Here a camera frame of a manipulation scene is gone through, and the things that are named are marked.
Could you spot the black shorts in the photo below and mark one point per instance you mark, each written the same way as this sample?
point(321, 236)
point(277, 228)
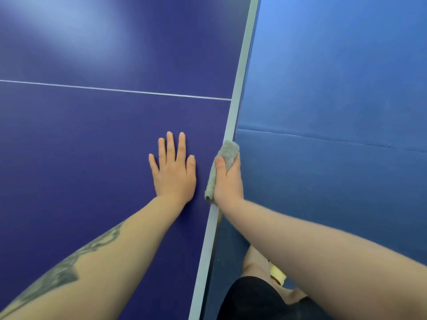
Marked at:
point(250, 299)

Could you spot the blue table tennis table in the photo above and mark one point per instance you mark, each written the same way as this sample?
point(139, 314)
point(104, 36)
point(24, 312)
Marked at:
point(100, 146)

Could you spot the person's right hand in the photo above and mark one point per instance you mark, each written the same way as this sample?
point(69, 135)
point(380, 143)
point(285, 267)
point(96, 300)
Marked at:
point(230, 188)

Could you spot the cream right slipper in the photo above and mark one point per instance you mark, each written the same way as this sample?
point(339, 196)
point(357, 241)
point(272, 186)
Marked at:
point(277, 274)

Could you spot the person's left hand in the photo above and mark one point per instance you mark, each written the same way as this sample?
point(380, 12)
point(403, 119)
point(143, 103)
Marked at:
point(175, 179)

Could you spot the grey cleaning cloth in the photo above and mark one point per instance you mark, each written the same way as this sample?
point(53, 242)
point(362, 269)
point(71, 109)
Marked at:
point(230, 149)

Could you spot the person's left forearm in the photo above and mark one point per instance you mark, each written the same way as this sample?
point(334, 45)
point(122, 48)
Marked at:
point(100, 263)

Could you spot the person's right forearm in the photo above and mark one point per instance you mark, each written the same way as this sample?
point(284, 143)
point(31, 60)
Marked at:
point(327, 256)

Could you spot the person's left leg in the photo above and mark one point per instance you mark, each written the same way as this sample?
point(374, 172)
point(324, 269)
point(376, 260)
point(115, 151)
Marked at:
point(255, 263)

